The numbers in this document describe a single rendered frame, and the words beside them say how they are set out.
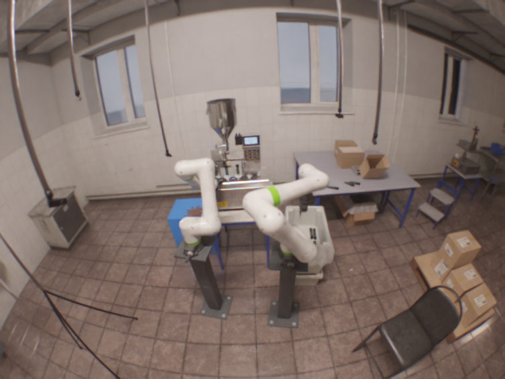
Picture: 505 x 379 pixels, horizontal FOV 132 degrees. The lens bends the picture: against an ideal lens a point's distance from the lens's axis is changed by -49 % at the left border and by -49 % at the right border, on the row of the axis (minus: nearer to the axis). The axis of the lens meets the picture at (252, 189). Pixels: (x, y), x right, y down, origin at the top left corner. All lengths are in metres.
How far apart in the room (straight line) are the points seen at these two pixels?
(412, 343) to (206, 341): 1.73
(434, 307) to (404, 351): 0.38
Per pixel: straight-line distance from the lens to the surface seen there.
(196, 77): 3.52
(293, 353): 2.16
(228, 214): 2.21
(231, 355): 2.17
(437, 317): 1.85
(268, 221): 0.93
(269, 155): 3.71
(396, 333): 1.75
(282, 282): 1.70
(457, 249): 2.68
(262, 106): 3.48
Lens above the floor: 2.07
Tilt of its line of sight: 31 degrees down
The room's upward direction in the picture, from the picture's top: 4 degrees counter-clockwise
